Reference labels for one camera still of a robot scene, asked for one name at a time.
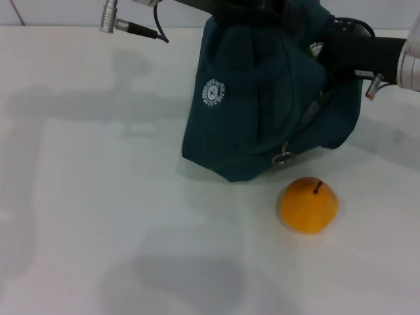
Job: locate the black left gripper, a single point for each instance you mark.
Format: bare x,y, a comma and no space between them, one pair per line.
236,8

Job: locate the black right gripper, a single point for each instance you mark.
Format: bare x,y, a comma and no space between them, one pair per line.
361,55

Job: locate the dark blue fabric lunch bag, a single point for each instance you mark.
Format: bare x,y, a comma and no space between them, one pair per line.
256,115

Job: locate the orange pear with stem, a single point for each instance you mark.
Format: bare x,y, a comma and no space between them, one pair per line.
308,208

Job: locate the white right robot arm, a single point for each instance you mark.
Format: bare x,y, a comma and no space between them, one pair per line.
411,62

